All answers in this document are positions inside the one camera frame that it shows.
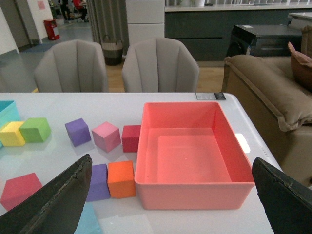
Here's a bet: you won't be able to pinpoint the orange foam block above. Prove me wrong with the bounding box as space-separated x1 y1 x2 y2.
107 160 136 199

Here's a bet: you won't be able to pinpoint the teal plastic bin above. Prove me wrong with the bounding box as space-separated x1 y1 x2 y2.
0 100 20 148

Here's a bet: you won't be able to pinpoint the white cabinet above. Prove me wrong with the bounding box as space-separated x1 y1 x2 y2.
126 0 165 45

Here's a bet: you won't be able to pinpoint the grey chair left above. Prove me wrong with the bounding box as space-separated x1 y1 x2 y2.
34 39 109 93

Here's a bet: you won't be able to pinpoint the dark grey counter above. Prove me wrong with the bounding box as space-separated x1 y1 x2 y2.
165 3 312 61

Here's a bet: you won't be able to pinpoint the dark red foam block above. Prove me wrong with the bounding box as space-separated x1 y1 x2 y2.
121 125 141 153

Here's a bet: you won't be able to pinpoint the light blue foam block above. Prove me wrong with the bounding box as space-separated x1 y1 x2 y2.
74 203 103 234

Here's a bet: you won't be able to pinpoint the grey curtain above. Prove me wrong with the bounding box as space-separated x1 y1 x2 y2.
86 0 129 55

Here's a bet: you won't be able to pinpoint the pink foam block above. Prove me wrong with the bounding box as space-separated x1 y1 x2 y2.
92 121 121 153

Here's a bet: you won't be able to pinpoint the purple foam block far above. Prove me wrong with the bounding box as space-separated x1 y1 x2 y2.
65 118 91 147

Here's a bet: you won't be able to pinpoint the red foam block left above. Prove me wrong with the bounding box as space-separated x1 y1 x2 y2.
0 173 42 211

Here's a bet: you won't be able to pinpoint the salmon pink plastic bin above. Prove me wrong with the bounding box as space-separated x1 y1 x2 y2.
135 102 254 210

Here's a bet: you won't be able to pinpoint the black appliance box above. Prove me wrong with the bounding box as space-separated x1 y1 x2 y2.
226 24 302 57

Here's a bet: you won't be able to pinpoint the woven basket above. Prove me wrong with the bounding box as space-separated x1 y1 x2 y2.
101 35 123 66

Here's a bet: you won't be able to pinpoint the red trash bin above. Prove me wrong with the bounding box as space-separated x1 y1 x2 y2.
43 19 60 40

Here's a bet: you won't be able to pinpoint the purple foam block near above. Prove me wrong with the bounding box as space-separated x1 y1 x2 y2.
86 164 111 202

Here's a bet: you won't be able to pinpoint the table label sticker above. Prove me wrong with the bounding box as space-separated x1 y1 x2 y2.
196 92 226 100

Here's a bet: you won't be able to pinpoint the purple foam block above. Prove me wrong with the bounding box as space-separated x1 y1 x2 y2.
86 164 111 202
65 118 91 147

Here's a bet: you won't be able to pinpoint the grey chair right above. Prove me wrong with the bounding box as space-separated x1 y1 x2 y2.
122 38 199 93

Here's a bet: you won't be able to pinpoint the brown cushion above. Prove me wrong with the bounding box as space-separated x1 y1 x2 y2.
288 42 312 92

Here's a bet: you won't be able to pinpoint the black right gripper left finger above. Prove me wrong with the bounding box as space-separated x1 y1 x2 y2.
0 154 92 234

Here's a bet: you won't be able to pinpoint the yellow foam block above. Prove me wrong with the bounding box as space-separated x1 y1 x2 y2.
0 121 25 147

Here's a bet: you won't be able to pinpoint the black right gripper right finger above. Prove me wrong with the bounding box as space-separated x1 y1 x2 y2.
252 157 312 234

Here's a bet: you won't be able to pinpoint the brown sofa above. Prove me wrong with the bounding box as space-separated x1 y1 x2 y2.
222 55 312 187

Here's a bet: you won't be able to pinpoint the grey chair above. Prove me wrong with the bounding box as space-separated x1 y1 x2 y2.
122 38 199 93
34 39 109 93

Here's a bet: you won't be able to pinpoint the green foam block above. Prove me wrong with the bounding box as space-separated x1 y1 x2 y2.
19 117 51 143

